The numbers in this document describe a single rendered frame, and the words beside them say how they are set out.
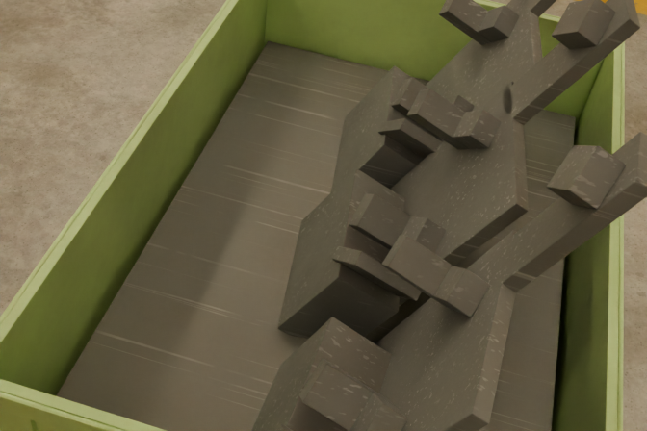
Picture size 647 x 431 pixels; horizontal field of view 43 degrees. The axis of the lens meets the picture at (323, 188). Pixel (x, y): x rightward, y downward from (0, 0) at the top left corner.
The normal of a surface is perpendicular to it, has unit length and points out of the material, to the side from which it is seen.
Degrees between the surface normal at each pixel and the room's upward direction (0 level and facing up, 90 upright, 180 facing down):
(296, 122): 0
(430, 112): 48
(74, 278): 90
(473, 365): 67
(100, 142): 0
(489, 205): 61
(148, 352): 0
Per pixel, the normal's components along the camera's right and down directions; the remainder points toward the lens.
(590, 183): 0.11, 0.06
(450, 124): 0.34, 0.01
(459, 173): -0.81, -0.50
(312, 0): -0.26, 0.65
